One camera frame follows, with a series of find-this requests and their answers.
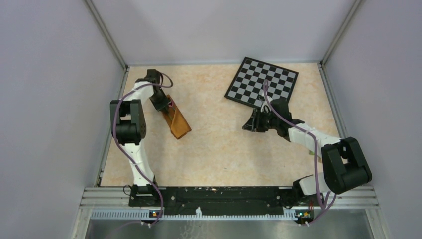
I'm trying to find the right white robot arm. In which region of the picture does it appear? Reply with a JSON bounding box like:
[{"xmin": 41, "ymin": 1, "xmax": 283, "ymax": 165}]
[{"xmin": 242, "ymin": 99, "xmax": 372, "ymax": 205}]

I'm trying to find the aluminium frame rail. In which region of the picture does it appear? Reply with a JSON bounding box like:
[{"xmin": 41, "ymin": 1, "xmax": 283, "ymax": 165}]
[{"xmin": 79, "ymin": 186, "xmax": 131, "ymax": 209}]

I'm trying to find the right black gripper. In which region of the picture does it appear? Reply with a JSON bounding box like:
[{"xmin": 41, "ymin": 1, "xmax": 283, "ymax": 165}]
[{"xmin": 242, "ymin": 108, "xmax": 279, "ymax": 133}]

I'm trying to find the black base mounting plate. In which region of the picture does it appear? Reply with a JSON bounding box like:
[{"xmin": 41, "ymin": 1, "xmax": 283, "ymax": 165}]
[{"xmin": 128, "ymin": 185, "xmax": 317, "ymax": 216}]

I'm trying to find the brown cloth napkin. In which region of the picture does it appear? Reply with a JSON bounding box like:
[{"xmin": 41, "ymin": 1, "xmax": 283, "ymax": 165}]
[{"xmin": 162, "ymin": 95, "xmax": 192, "ymax": 139}]

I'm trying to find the white slotted cable duct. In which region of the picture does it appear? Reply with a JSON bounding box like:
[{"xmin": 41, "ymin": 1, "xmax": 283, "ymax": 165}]
[{"xmin": 91, "ymin": 209, "xmax": 297, "ymax": 221}]

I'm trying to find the black grey checkerboard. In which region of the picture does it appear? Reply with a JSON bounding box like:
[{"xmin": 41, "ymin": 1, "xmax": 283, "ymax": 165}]
[{"xmin": 224, "ymin": 57, "xmax": 299, "ymax": 108}]

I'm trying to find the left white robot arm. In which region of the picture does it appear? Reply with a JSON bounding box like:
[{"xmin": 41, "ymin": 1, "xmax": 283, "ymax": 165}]
[{"xmin": 109, "ymin": 69, "xmax": 173, "ymax": 206}]

